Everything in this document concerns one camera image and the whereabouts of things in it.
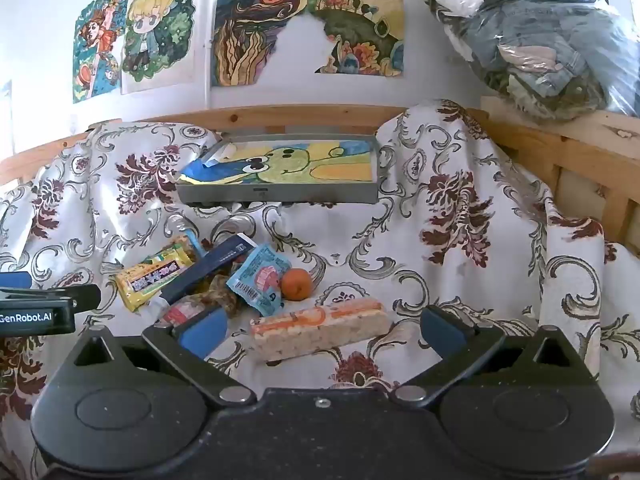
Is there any plastic bag of clothes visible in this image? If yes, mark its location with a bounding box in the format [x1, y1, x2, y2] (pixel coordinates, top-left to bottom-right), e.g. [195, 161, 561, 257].
[415, 0, 640, 122]

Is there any landscape painting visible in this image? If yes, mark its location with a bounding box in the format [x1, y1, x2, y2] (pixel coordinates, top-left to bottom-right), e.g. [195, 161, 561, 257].
[307, 0, 406, 79]

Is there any blond figure wall poster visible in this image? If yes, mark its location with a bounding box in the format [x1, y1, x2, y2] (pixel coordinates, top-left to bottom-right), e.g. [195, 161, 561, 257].
[120, 0, 199, 96]

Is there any white wall conduit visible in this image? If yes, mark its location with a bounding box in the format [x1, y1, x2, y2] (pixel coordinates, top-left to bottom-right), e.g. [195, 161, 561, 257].
[204, 0, 214, 107]

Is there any light blue snack packet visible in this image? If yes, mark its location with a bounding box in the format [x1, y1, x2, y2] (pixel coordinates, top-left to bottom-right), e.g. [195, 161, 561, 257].
[226, 244, 292, 317]

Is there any painted frog paper liner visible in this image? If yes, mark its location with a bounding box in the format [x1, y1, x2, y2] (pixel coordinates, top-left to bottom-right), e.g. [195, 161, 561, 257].
[179, 140, 374, 187]

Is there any long rice cracker pack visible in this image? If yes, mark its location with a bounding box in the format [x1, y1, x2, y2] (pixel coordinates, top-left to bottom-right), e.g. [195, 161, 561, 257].
[249, 297, 392, 361]

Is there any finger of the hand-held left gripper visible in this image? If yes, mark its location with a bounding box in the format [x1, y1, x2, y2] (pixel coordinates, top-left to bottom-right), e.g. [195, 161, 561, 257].
[0, 272, 102, 311]

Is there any swirl painting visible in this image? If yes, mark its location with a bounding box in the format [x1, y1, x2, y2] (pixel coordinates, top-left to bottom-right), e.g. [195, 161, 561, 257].
[212, 0, 312, 89]

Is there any grey metal tray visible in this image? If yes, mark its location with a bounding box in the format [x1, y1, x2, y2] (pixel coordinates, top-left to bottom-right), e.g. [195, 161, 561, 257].
[175, 133, 380, 206]

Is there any floral white cloth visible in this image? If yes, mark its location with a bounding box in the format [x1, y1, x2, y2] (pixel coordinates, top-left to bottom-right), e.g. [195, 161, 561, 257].
[0, 98, 640, 480]

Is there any wooden bed frame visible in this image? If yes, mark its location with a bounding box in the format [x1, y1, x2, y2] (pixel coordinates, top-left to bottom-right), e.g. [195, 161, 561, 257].
[0, 104, 640, 256]

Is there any orange-haired figure wall poster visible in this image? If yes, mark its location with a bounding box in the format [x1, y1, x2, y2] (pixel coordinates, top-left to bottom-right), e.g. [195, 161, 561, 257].
[72, 0, 127, 105]

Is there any clear packet with blue ends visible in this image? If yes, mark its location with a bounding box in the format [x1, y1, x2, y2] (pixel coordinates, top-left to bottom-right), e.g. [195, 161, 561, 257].
[172, 232, 206, 262]

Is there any dark blue snack bar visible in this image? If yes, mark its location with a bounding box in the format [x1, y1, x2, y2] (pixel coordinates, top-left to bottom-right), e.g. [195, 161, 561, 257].
[159, 234, 259, 307]

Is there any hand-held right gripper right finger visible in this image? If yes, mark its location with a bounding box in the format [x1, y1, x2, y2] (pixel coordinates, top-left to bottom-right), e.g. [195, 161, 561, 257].
[391, 304, 595, 405]

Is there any tangerine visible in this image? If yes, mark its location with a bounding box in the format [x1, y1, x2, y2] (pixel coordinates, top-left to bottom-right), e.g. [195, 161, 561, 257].
[280, 268, 315, 302]

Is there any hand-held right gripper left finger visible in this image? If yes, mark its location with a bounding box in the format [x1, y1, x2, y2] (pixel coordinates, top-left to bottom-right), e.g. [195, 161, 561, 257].
[52, 306, 257, 409]

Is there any brown snack clear packet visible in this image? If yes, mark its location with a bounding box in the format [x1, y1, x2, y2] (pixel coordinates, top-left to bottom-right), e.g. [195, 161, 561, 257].
[199, 274, 242, 317]

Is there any wooden slatted rack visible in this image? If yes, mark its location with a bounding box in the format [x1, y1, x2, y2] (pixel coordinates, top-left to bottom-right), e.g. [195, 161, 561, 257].
[480, 95, 640, 257]

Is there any yellow snack packet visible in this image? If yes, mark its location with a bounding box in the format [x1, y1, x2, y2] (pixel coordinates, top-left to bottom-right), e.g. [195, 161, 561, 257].
[114, 242, 197, 312]

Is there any red white snack packet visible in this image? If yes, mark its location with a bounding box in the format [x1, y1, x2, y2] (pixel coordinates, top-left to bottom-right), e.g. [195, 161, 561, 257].
[158, 294, 213, 329]

